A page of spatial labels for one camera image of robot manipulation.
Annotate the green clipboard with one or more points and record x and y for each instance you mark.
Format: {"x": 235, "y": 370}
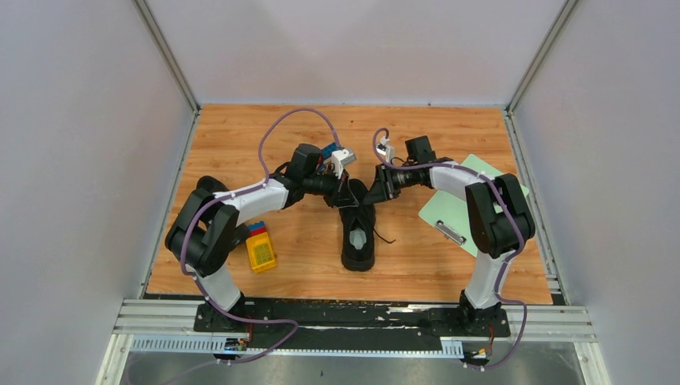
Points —
{"x": 448, "y": 205}

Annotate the yellow toy block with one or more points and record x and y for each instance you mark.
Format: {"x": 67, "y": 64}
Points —
{"x": 260, "y": 248}

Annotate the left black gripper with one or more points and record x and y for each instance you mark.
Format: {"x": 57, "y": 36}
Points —
{"x": 344, "y": 197}

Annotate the white cable duct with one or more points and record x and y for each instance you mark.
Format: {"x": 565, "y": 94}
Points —
{"x": 147, "y": 343}

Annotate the toy brick car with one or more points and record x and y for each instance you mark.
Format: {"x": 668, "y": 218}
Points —
{"x": 328, "y": 150}

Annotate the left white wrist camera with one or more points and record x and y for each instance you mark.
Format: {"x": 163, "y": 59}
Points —
{"x": 341, "y": 158}

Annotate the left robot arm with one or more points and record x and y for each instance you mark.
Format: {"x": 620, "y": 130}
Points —
{"x": 212, "y": 220}

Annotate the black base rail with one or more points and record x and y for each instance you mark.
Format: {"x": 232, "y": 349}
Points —
{"x": 333, "y": 324}

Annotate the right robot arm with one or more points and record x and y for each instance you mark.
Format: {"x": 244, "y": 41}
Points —
{"x": 497, "y": 211}

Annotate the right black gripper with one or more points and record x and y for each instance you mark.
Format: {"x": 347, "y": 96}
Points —
{"x": 381, "y": 188}

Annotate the black shoelace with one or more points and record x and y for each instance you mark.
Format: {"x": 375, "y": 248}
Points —
{"x": 382, "y": 238}

